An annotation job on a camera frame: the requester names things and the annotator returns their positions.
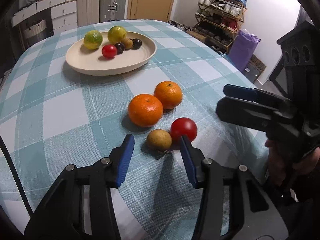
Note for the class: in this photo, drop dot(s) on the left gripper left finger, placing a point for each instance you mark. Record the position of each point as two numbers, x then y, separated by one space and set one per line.
124 155

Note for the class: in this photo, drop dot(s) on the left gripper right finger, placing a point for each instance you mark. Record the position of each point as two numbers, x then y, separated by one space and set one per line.
191 160

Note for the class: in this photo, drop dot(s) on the small red tomato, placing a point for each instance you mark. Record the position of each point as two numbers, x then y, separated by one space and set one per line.
109 51

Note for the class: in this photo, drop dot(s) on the dark plum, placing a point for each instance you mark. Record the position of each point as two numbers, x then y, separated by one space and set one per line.
120 47
137 43

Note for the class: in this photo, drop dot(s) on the brown longan fruit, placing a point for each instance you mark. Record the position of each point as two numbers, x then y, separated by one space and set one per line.
127 42
159 139

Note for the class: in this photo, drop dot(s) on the yellow-green citrus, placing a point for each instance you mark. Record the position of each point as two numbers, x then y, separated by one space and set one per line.
116 34
93 39

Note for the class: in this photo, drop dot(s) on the person's right hand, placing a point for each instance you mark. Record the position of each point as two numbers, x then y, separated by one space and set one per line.
279 162

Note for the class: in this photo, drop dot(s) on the large red tomato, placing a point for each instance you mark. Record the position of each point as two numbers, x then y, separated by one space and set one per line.
183 126

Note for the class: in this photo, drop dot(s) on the orange mandarin left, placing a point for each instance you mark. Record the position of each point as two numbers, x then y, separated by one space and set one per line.
145 110

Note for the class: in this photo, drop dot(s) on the orange mandarin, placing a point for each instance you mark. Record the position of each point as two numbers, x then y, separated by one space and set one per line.
145 110
169 94

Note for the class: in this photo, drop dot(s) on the orange mandarin right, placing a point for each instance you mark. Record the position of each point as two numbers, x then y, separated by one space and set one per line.
169 94

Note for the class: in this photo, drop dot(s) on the checkered teal tablecloth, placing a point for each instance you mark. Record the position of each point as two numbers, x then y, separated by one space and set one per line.
52 116

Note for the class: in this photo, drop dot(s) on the purple bag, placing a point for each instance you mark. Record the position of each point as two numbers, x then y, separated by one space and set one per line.
243 48

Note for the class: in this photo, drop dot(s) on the cream round plate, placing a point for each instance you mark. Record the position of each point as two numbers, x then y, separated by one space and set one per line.
108 59

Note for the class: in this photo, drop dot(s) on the wooden shoe rack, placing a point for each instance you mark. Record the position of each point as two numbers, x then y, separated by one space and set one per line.
220 21

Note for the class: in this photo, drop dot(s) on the woven laundry basket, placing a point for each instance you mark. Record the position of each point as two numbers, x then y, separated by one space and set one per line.
36 33

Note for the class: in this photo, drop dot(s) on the silver aluminium suitcase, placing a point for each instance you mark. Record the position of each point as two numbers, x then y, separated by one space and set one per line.
111 10

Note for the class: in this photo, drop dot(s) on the white drawer desk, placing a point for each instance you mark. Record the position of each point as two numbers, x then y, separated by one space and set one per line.
60 15

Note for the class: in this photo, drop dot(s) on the beige ribbed suitcase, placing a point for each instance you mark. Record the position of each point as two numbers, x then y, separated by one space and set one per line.
87 12

